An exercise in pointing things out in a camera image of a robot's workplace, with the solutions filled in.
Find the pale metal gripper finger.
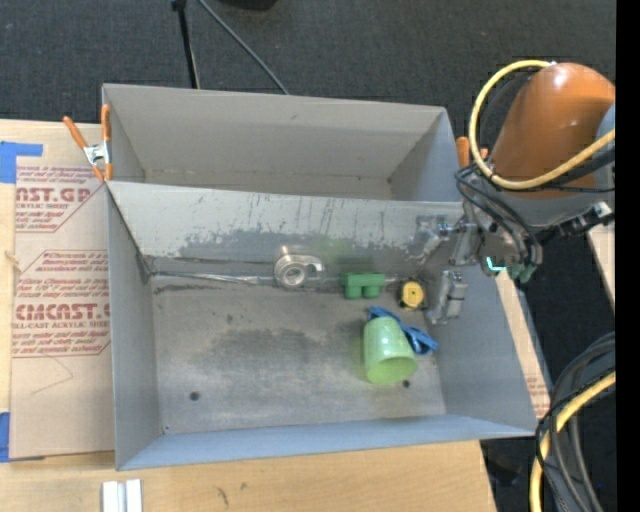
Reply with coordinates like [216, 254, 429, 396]
[424, 269, 470, 326]
[411, 214, 454, 262]

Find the yellow and black tape measure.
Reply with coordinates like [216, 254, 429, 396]
[396, 279, 428, 312]

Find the blue cloth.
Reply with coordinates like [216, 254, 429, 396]
[366, 305, 440, 357]

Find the light green cup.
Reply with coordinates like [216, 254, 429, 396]
[362, 317, 420, 386]

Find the green toy block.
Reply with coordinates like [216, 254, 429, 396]
[339, 270, 387, 301]

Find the grey metal bin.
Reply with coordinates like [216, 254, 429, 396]
[101, 83, 539, 472]

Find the brown cardboard board, red print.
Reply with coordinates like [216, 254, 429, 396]
[0, 118, 554, 464]

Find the black cylinder on white bracket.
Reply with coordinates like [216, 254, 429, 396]
[558, 201, 615, 237]

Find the silver metal ring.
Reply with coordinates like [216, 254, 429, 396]
[273, 244, 326, 291]

